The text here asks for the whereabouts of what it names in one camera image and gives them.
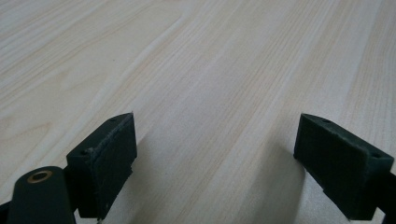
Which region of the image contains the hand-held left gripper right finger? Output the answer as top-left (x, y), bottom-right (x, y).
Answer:
top-left (293, 113), bottom-right (395, 221)

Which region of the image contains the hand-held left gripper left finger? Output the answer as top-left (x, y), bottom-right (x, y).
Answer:
top-left (65, 112), bottom-right (138, 220)

